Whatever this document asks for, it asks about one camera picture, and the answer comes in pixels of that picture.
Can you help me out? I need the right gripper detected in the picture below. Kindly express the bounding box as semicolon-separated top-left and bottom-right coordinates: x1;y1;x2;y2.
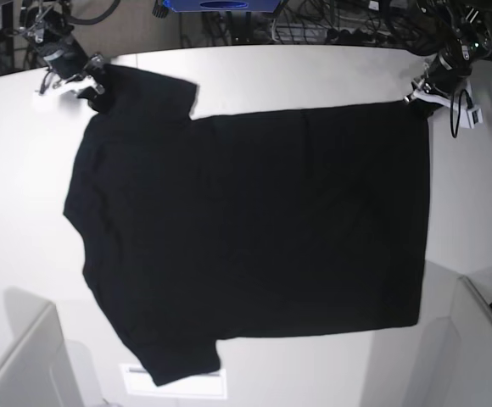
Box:
42;40;106;111

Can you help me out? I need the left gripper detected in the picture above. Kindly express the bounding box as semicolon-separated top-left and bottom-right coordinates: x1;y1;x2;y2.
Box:
403;48;472;117

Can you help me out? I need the black T-shirt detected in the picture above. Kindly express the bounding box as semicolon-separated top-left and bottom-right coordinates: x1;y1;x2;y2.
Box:
64;65;430;386

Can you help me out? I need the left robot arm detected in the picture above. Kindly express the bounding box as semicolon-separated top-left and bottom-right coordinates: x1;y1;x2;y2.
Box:
405;1;492;118

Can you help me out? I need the black power strip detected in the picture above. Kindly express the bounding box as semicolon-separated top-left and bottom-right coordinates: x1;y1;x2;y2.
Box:
323;28;397;47

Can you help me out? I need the blue box behind table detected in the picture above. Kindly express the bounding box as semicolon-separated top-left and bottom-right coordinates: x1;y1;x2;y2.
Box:
163;0;280;13

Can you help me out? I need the grey partition panel right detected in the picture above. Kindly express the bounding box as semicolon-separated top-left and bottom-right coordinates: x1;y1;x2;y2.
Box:
422;277;492;406

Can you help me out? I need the grey partition panel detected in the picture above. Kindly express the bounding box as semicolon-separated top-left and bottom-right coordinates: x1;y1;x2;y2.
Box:
422;277;492;406
0;288;84;406

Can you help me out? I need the grey partition panel left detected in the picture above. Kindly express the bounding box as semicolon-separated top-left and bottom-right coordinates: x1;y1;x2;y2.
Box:
0;288;84;406

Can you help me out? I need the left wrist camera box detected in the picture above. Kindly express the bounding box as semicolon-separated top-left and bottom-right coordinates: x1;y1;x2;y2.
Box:
457;88;484;129

